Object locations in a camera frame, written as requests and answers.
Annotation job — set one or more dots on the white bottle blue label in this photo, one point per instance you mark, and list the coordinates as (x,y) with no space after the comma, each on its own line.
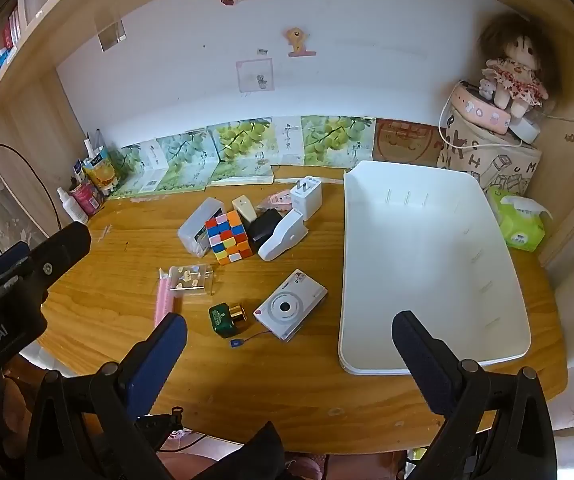
(4,57)

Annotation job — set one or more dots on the translucent plastic storage box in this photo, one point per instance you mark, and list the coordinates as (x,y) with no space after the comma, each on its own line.
(193,227)

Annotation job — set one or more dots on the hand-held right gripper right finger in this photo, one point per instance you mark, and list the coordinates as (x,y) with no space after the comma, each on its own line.
(417,350)

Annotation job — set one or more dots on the brown printed box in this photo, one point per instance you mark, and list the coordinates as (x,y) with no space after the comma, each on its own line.
(404,142)

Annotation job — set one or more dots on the small pink plush toy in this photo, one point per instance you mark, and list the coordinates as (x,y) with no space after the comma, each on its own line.
(487,89)

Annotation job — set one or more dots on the wooden shelf unit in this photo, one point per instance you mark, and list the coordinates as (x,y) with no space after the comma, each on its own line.
(42,110)

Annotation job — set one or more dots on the pink correction tape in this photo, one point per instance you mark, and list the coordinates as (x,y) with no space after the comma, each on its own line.
(277,199)

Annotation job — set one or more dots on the grape print box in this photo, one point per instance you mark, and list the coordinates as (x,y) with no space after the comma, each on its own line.
(337,140)
(187,160)
(239,152)
(139,170)

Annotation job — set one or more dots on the pink round case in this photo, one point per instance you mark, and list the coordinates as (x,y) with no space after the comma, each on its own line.
(482,111)

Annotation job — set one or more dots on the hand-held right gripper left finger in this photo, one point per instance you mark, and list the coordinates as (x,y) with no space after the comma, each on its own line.
(159,355)

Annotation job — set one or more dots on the yellow wall sticker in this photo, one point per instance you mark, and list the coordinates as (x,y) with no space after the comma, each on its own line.
(298,40)

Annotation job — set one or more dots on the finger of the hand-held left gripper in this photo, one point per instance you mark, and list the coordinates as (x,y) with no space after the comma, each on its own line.
(64,247)

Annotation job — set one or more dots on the printed canvas tote bag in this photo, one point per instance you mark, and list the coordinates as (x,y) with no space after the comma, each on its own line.
(477,160)

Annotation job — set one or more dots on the green tissue pack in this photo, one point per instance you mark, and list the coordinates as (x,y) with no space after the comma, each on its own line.
(519,230)

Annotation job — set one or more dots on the colourful puzzle cube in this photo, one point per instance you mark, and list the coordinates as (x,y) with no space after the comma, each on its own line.
(227,237)

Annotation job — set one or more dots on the clear acrylic sticker case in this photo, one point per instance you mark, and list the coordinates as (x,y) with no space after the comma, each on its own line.
(192,280)

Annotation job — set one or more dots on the white tape dispenser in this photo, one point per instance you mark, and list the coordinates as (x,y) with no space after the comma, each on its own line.
(282,241)

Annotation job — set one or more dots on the pink can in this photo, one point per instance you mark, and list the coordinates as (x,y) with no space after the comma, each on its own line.
(89,197)

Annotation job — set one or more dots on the white plug adapter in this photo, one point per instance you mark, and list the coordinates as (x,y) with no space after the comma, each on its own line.
(307,197)

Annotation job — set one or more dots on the white spray bottle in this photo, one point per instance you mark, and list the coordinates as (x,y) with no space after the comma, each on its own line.
(74,210)

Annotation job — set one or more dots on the pale square wall sticker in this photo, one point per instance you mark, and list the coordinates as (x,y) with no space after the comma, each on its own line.
(254,75)

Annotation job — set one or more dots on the small beige device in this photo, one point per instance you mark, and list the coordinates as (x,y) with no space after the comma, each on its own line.
(244,207)

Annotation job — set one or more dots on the red books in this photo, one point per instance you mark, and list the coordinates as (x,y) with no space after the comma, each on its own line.
(13,27)

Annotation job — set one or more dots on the plush doll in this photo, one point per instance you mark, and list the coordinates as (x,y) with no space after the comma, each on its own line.
(514,70)

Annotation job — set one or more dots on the black jacket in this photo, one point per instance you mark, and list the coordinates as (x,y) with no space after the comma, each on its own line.
(264,452)

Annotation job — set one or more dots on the small black box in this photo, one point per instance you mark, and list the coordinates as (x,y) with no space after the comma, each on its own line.
(263,227)

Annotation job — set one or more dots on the clear wall tape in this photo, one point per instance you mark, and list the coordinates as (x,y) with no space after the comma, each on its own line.
(109,32)

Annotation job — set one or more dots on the white power adapter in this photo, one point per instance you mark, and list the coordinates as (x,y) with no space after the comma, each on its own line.
(527,130)

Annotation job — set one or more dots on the green perfume bottle gold cap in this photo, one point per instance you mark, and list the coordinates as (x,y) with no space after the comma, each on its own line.
(223,319)

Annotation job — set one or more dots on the white plastic tray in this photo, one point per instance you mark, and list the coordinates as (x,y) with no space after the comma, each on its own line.
(417,250)

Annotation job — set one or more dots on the pink hair comb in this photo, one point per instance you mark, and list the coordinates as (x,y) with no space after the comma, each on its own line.
(164,300)

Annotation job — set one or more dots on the white compact camera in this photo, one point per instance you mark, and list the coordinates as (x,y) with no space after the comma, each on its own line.
(287,307)

